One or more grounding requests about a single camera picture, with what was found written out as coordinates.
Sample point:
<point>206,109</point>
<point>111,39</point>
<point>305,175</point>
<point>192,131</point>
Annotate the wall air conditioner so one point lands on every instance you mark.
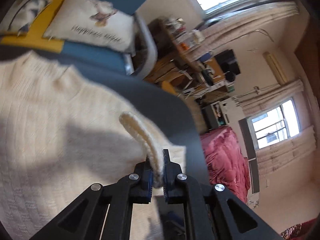
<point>275,67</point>

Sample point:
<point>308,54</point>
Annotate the pink quilt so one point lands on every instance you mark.
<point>225,155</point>

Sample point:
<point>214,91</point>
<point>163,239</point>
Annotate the beige patterned curtain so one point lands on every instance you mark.
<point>250,22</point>
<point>275,92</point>
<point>285,152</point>

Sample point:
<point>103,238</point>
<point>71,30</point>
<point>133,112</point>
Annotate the small barred window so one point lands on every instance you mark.
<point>275,122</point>

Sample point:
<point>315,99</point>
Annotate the black television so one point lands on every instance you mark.
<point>227,60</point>

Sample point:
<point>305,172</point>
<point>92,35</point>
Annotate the grey bed headboard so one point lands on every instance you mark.
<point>252,170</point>

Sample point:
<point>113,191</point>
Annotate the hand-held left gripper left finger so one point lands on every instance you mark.
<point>149,180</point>

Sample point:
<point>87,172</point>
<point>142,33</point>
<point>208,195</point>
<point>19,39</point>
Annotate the geometric print pillow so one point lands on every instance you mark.
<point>22,15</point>

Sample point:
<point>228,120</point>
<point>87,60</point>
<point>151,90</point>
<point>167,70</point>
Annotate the red patterned blanket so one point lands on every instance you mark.
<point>300,231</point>

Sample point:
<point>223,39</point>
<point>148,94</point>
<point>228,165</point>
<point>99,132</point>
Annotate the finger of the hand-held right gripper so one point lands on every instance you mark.
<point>173,220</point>

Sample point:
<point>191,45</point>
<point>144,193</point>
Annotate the wooden desk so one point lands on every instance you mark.
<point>185,62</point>

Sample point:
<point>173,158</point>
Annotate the white round fan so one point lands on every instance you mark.
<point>230,76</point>

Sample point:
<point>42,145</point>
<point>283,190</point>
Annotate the white deer print pillow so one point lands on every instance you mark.
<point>82,22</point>

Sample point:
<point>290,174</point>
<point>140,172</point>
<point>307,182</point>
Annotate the cream knit sweater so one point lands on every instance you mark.
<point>62,100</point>

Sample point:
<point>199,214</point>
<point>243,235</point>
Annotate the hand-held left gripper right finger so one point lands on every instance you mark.
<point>165,180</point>

